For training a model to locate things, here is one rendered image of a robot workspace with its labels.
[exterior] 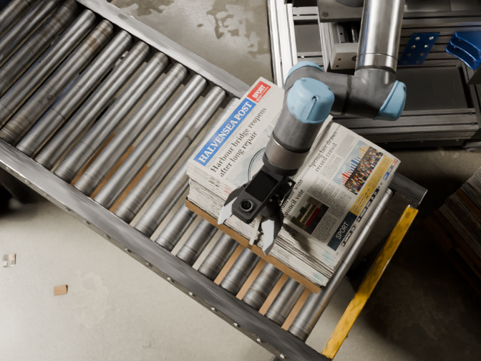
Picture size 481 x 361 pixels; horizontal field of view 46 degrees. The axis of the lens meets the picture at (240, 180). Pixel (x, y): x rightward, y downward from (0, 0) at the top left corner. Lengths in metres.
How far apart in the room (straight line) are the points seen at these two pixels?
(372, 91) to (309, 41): 1.35
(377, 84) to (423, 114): 1.25
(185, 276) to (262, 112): 0.43
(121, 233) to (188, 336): 0.82
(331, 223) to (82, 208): 0.64
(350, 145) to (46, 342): 1.42
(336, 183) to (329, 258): 0.16
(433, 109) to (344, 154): 1.14
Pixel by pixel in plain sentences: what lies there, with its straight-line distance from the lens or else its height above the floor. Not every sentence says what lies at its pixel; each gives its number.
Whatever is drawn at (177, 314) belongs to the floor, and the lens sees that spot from 2.17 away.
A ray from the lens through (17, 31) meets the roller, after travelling 1.77.
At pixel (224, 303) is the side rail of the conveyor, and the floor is 0.80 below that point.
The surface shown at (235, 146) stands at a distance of 1.20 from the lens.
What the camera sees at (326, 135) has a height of 1.03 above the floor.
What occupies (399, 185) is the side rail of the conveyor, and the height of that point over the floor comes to 0.80.
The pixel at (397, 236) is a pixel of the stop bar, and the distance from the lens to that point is 1.44.
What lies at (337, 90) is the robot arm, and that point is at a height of 1.26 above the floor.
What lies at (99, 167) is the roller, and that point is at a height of 0.80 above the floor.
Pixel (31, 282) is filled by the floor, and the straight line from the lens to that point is 2.31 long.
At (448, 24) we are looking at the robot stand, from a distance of 1.91.
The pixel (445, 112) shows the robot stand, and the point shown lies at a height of 0.23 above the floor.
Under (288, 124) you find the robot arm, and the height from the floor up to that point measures 1.29.
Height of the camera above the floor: 2.15
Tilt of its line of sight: 69 degrees down
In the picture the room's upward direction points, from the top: 3 degrees clockwise
